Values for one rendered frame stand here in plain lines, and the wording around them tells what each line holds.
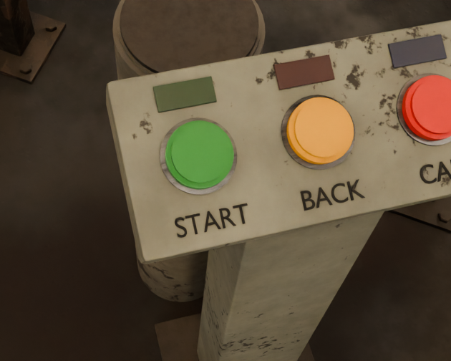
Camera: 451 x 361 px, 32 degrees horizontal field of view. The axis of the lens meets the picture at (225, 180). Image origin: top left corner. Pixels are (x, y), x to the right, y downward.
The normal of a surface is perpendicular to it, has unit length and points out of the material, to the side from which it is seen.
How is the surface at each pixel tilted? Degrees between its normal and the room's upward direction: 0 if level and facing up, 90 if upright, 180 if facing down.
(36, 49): 0
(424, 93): 20
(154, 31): 0
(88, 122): 0
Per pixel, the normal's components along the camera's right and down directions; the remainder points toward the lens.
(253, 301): 0.26, 0.87
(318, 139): 0.14, -0.13
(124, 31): 0.07, -0.45
